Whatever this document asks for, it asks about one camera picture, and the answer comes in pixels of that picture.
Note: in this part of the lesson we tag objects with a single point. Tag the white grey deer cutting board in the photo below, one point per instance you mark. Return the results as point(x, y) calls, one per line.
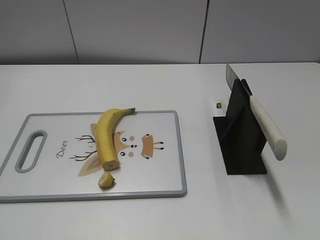
point(53, 158)

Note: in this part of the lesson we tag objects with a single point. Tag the black knife stand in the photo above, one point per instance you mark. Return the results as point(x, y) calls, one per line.
point(240, 137)

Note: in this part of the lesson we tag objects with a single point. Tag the small dark banana crumb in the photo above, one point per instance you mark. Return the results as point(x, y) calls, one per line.
point(219, 105)

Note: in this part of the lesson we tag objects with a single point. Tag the small cut banana end piece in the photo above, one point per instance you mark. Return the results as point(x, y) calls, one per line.
point(106, 180)

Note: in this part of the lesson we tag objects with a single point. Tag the white handled kitchen knife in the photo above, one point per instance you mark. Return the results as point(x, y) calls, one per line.
point(269, 128)

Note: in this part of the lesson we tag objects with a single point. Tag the yellow banana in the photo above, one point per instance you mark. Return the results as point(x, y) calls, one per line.
point(104, 136)

